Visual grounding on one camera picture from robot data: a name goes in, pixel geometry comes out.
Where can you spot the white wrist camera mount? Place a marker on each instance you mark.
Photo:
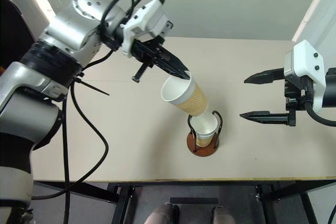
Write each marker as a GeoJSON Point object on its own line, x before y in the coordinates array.
{"type": "Point", "coordinates": [304, 58]}
{"type": "Point", "coordinates": [149, 22]}

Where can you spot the grey-brown rounded shape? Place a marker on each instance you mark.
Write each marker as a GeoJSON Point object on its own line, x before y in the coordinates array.
{"type": "Point", "coordinates": [162, 213]}
{"type": "Point", "coordinates": [223, 214]}

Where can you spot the paper cup brown ribbed sleeve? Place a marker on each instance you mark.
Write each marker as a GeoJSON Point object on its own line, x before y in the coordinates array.
{"type": "Point", "coordinates": [191, 98]}
{"type": "Point", "coordinates": [204, 129]}

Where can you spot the black metal table frame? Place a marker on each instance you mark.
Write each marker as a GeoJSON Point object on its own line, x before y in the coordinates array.
{"type": "Point", "coordinates": [126, 200]}

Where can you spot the black bulky object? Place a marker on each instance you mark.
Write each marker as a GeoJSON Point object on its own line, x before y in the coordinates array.
{"type": "Point", "coordinates": [14, 30]}

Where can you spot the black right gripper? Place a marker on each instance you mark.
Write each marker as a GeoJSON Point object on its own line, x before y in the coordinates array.
{"type": "Point", "coordinates": [295, 90]}

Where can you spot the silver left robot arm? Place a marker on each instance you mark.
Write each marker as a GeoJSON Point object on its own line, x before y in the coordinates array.
{"type": "Point", "coordinates": [65, 32]}

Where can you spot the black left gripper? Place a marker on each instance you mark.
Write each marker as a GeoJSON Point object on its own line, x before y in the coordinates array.
{"type": "Point", "coordinates": [145, 51]}

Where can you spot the black zip tie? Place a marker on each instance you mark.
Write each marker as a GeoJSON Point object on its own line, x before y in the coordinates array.
{"type": "Point", "coordinates": [94, 89]}

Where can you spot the black flat plate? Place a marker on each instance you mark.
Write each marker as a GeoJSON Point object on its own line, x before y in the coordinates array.
{"type": "Point", "coordinates": [194, 200]}

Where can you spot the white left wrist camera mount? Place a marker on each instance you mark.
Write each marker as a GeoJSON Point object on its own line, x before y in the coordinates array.
{"type": "Point", "coordinates": [149, 22]}

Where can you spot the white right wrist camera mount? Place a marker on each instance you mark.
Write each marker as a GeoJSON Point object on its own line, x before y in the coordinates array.
{"type": "Point", "coordinates": [304, 58]}

